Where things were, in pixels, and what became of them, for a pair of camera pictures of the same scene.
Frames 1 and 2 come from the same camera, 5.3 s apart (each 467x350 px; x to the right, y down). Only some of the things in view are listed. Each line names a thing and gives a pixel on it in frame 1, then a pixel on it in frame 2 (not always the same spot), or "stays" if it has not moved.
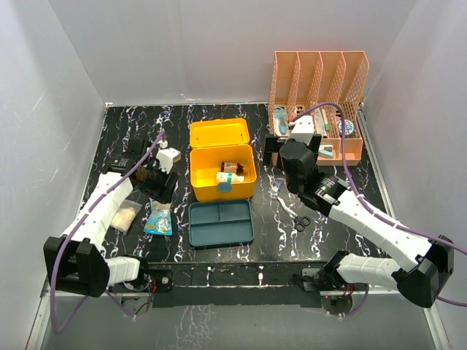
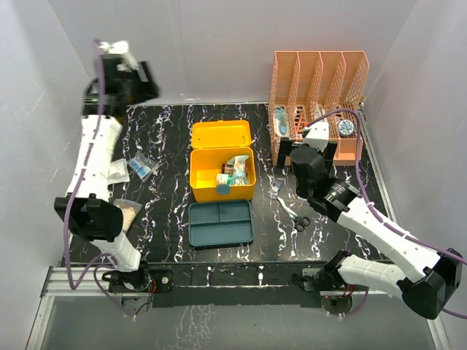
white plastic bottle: (229, 177) stays
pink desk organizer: (303, 79) stays
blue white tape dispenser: (281, 122) stays
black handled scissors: (300, 222) stays
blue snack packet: (158, 219) -> (238, 177)
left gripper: (163, 192) -> (149, 89)
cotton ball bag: (125, 215) stays
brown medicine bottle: (233, 167) stays
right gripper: (271, 146) -> (286, 146)
